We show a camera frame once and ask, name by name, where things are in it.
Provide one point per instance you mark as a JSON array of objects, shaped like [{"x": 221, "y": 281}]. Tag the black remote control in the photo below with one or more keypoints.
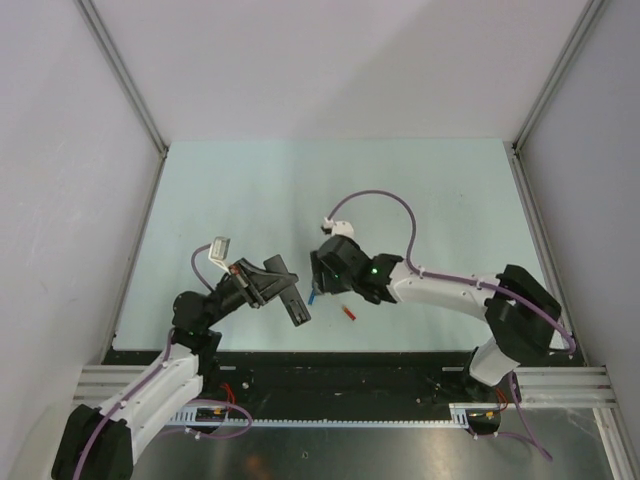
[{"x": 290, "y": 297}]

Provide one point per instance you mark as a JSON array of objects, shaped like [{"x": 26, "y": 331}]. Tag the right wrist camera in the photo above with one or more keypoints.
[{"x": 333, "y": 227}]

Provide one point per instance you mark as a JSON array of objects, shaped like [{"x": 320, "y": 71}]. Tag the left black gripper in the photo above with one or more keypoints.
[{"x": 262, "y": 284}]

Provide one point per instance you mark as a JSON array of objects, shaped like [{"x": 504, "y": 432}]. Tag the aluminium frame post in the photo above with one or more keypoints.
[
  {"x": 112, "y": 55},
  {"x": 580, "y": 33}
]

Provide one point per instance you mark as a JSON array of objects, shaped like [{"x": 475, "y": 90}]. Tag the right aluminium frame post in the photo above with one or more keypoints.
[{"x": 580, "y": 33}]

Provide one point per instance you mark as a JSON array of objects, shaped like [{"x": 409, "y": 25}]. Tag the left aluminium frame post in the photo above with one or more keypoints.
[{"x": 112, "y": 55}]

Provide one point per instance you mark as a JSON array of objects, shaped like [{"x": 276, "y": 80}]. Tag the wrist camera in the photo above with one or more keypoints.
[
  {"x": 333, "y": 227},
  {"x": 218, "y": 252}
]

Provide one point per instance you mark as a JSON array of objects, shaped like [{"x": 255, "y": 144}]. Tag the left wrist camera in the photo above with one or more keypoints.
[{"x": 218, "y": 252}]

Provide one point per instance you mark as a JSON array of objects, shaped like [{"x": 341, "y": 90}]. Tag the red orange AAA battery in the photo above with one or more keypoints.
[{"x": 348, "y": 313}]

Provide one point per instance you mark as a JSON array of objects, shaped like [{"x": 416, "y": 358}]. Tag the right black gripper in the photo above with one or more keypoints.
[{"x": 317, "y": 269}]

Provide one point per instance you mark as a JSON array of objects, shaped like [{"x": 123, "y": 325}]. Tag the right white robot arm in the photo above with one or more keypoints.
[{"x": 518, "y": 310}]

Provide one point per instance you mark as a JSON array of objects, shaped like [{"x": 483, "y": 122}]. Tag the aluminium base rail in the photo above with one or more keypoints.
[{"x": 544, "y": 387}]

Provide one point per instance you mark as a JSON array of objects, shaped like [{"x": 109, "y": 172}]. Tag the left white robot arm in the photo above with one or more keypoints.
[{"x": 106, "y": 441}]

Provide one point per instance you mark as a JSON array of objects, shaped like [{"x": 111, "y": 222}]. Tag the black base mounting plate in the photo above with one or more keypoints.
[{"x": 327, "y": 388}]

